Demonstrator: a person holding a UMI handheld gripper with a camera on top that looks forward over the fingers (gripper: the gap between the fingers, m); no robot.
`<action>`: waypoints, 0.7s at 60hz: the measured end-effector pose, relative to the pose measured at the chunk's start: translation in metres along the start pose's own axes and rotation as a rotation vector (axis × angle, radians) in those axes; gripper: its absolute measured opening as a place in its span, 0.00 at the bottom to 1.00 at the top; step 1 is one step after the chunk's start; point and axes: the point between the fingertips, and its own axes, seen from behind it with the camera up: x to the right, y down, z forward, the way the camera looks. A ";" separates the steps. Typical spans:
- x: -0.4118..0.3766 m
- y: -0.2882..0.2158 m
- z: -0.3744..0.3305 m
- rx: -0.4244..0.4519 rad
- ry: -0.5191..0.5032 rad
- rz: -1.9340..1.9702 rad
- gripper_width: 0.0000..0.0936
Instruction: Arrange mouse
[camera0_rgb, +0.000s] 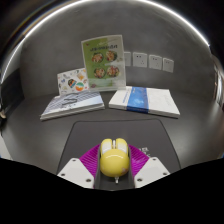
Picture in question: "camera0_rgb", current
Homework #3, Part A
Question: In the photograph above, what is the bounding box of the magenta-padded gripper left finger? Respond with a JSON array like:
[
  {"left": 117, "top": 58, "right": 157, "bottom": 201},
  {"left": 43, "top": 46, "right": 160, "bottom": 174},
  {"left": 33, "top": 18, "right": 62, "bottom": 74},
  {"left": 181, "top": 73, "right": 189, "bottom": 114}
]
[{"left": 57, "top": 143, "right": 103, "bottom": 190}]

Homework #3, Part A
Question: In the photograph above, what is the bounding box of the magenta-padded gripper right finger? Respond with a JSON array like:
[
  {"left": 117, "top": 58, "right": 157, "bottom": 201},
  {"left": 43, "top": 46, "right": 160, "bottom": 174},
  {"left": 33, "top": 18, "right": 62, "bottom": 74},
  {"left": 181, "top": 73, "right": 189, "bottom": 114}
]
[{"left": 128, "top": 143, "right": 172, "bottom": 189}]

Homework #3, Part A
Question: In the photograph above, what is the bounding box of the yellow computer mouse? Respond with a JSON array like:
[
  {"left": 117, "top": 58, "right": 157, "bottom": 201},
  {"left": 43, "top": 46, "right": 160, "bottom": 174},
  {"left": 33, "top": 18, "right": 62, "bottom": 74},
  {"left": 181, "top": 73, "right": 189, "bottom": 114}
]
[{"left": 99, "top": 137, "right": 131, "bottom": 185}]

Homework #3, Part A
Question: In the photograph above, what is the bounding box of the dark grey mouse pad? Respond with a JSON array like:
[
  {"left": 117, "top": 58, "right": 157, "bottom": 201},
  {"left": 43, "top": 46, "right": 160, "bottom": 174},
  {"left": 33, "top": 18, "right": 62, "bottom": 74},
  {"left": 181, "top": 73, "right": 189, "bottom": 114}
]
[{"left": 56, "top": 118, "right": 182, "bottom": 191}]

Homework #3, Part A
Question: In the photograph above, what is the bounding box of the grey striped book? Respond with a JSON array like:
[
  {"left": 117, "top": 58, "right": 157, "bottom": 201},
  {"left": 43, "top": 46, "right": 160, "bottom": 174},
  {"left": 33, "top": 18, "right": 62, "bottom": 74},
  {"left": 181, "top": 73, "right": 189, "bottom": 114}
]
[{"left": 39, "top": 90, "right": 106, "bottom": 122}]

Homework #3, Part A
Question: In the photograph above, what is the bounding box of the white and blue book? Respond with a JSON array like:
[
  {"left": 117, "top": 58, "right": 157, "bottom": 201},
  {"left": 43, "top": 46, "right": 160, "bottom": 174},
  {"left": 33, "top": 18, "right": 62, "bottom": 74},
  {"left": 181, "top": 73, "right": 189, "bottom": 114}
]
[{"left": 108, "top": 85, "right": 182, "bottom": 119}]

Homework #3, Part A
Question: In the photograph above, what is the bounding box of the white colourful sticker card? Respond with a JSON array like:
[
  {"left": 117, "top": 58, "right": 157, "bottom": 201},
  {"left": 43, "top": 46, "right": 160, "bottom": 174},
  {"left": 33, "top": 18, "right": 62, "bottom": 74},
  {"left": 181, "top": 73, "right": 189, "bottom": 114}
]
[{"left": 56, "top": 67, "right": 90, "bottom": 97}]

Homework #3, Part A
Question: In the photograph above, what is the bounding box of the green menu stand sign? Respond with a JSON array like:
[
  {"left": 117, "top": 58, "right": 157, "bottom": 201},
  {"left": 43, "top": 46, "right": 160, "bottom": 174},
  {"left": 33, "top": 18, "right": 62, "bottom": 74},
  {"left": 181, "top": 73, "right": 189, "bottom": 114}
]
[{"left": 80, "top": 34, "right": 127, "bottom": 93}]

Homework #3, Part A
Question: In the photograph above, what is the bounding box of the white ceiling light strip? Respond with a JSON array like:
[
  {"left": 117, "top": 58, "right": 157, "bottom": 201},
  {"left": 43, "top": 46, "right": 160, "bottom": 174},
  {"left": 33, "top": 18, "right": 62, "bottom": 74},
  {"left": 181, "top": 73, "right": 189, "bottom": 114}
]
[{"left": 0, "top": 0, "right": 211, "bottom": 86}]

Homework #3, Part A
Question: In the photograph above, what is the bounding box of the white wall socket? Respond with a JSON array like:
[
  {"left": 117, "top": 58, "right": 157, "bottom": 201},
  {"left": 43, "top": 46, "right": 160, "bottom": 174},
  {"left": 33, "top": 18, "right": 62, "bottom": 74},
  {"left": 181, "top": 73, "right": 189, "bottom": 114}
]
[
  {"left": 148, "top": 54, "right": 163, "bottom": 71},
  {"left": 123, "top": 51, "right": 132, "bottom": 67},
  {"left": 162, "top": 57, "right": 175, "bottom": 74},
  {"left": 132, "top": 51, "right": 148, "bottom": 69}
]

